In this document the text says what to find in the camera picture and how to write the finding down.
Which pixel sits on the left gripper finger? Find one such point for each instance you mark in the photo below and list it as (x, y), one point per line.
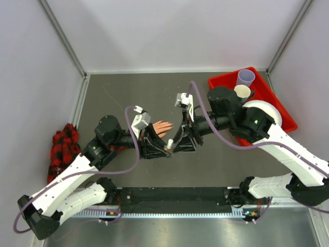
(155, 138)
(149, 153)

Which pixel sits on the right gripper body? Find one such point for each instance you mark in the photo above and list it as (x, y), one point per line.
(197, 128)

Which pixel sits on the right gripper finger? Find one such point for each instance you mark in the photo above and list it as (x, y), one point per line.
(181, 138)
(186, 145)

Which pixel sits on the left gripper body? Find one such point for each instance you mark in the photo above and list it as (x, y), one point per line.
(143, 135)

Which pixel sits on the white nail polish cap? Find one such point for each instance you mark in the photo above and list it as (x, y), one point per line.
(170, 143)

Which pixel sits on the glitter nail polish bottle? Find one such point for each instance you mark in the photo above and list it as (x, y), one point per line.
(168, 151)

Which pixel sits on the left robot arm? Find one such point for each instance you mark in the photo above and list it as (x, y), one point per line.
(50, 207)

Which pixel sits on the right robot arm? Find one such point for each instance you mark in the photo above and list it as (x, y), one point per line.
(307, 180)

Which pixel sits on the mannequin hand with long nails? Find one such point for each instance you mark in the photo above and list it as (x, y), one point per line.
(161, 128)

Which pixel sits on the black mug white inside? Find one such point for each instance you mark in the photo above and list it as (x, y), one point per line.
(244, 93)

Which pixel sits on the lavender plastic cup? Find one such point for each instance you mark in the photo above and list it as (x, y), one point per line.
(245, 77)

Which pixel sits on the red plastic tray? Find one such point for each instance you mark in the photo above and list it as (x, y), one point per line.
(262, 92)

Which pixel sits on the white paper plates stack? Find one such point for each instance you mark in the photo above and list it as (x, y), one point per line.
(264, 116)

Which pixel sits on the red black plaid sleeve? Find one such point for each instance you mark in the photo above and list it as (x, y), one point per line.
(64, 150)

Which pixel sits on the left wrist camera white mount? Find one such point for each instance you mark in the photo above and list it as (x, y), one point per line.
(141, 120)

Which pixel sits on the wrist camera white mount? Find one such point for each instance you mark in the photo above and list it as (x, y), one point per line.
(186, 103)
(141, 120)

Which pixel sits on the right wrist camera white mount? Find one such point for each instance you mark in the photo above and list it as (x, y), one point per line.
(186, 103)

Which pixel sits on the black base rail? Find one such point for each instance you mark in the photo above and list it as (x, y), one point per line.
(173, 200)

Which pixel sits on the white cable duct strip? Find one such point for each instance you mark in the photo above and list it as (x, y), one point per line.
(234, 213)

